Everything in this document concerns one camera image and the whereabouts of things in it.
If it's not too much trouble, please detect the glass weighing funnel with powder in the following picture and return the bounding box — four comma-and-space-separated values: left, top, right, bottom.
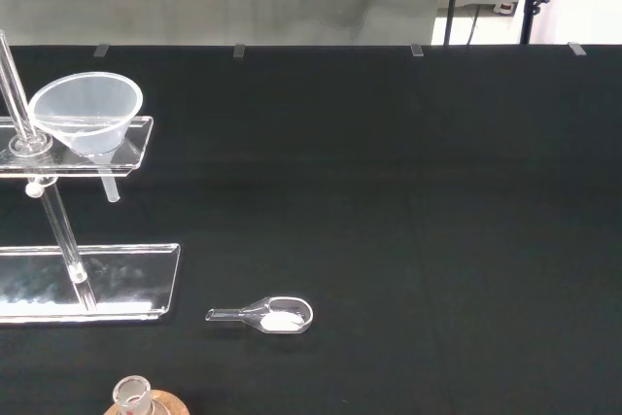
204, 294, 314, 335

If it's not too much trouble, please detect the clear funnel stand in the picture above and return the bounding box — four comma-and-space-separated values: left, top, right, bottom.
0, 28, 182, 327

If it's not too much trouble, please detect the clear plastic funnel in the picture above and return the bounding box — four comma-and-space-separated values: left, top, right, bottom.
28, 71, 145, 203

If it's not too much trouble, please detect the black cloth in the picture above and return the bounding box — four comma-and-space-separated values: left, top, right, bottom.
0, 44, 622, 415

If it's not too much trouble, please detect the glass round-bottom flask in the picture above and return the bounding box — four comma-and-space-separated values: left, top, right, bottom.
112, 375, 152, 415

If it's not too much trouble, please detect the black floor cable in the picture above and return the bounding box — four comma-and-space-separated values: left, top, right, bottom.
466, 4, 481, 46

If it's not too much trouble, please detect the cork ring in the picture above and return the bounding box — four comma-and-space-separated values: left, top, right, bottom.
104, 388, 189, 415

